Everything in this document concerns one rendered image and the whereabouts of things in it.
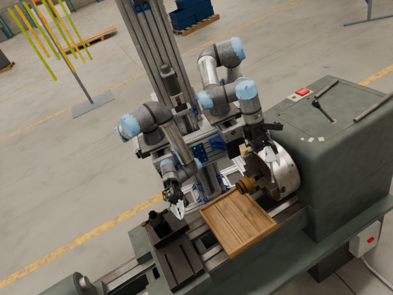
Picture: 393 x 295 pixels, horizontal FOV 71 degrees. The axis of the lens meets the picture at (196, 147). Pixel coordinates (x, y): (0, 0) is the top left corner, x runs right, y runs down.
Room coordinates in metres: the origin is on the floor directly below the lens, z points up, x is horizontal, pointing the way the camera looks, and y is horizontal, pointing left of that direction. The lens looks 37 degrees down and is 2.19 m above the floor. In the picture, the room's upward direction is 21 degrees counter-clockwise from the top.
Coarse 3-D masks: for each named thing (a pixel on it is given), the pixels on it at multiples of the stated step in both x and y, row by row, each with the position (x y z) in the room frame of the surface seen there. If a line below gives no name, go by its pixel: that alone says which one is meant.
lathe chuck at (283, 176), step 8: (248, 152) 1.11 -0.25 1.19; (264, 152) 1.02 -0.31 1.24; (256, 160) 1.04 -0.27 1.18; (264, 160) 0.97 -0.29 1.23; (280, 160) 0.95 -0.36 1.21; (264, 168) 0.98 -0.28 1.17; (280, 168) 0.92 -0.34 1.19; (288, 168) 0.92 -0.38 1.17; (280, 176) 0.90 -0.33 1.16; (288, 176) 0.90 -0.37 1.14; (280, 184) 0.88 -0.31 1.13; (288, 184) 0.89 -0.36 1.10; (288, 192) 0.89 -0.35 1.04
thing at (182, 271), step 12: (168, 216) 1.09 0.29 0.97; (180, 240) 0.91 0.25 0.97; (156, 252) 0.89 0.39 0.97; (168, 252) 0.86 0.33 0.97; (180, 252) 0.84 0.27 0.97; (192, 252) 0.81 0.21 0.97; (168, 264) 0.81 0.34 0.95; (180, 264) 0.78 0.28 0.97; (192, 264) 0.75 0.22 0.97; (168, 276) 0.74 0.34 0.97; (180, 276) 0.72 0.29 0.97; (192, 276) 0.70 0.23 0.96; (180, 288) 0.68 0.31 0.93
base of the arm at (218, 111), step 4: (228, 104) 1.62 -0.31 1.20; (212, 108) 1.62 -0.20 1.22; (216, 108) 1.60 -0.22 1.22; (220, 108) 1.59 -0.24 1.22; (224, 108) 1.59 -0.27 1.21; (228, 108) 1.60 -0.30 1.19; (212, 112) 1.62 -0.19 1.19; (216, 112) 1.61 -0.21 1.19; (220, 112) 1.58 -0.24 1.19; (224, 112) 1.58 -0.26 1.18; (228, 112) 1.59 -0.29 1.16; (216, 116) 1.60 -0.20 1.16
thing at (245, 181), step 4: (244, 176) 1.02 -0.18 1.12; (240, 180) 1.01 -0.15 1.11; (244, 180) 1.00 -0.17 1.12; (248, 180) 0.99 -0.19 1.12; (252, 180) 0.99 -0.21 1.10; (236, 184) 1.01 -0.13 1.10; (240, 184) 0.98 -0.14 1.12; (244, 184) 0.98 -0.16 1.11; (248, 184) 0.97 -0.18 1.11; (252, 184) 0.97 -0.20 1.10; (240, 188) 0.97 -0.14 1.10; (244, 188) 0.96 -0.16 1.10; (248, 188) 0.96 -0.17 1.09; (252, 188) 0.96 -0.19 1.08; (240, 192) 0.99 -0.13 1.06; (244, 192) 0.96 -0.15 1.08; (248, 192) 0.96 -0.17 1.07
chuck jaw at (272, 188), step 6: (258, 180) 0.98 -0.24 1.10; (264, 180) 0.97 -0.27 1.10; (258, 186) 0.95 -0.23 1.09; (264, 186) 0.93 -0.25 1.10; (270, 186) 0.92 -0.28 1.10; (276, 186) 0.90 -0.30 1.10; (264, 192) 0.92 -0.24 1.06; (270, 192) 0.89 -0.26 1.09; (276, 192) 0.89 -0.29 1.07; (282, 192) 0.88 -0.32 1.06
